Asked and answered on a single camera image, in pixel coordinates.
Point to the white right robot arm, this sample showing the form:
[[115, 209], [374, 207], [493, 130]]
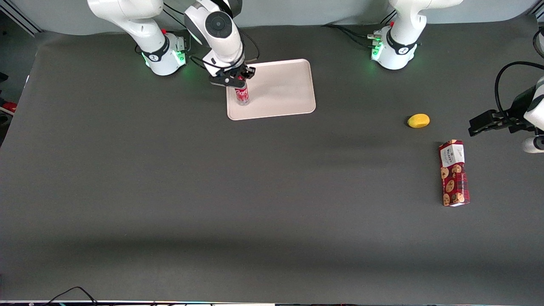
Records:
[[127, 15]]

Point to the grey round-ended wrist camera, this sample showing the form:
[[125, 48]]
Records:
[[534, 145]]

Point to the red object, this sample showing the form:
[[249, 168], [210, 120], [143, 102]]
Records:
[[9, 106]]

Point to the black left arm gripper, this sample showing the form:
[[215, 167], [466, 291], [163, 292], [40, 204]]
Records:
[[513, 113]]

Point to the yellow lemon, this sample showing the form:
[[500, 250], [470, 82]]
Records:
[[418, 120]]

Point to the small coke bottle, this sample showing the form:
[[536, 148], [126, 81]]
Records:
[[242, 94]]

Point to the white plastic tray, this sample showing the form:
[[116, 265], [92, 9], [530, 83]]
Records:
[[280, 89]]

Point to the red tartan cookie box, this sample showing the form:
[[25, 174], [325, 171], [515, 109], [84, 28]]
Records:
[[454, 174]]

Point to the aluminium frame rail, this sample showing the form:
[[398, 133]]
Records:
[[19, 17]]

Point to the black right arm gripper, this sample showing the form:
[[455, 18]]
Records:
[[243, 71]]

